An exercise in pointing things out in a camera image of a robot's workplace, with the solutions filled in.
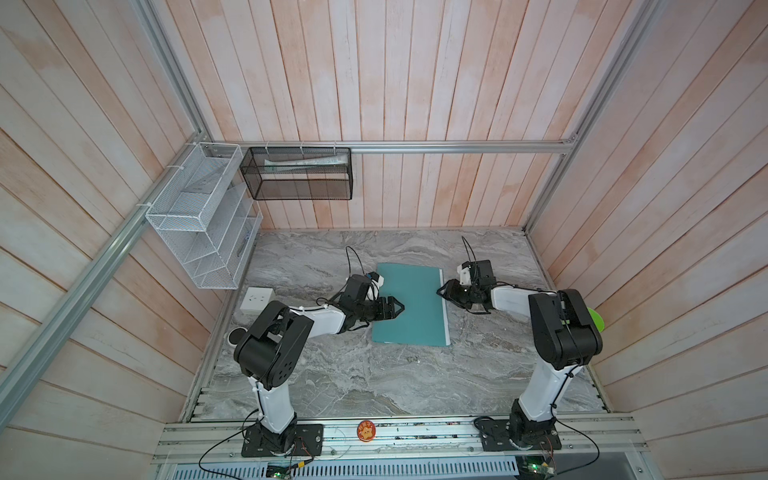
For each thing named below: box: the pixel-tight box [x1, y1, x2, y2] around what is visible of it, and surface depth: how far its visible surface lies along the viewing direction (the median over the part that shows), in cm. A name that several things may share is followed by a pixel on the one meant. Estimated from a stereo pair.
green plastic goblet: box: [587, 307, 605, 332], surface depth 80 cm
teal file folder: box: [372, 262, 451, 347], surface depth 95 cm
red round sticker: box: [357, 420, 377, 443], surface depth 76 cm
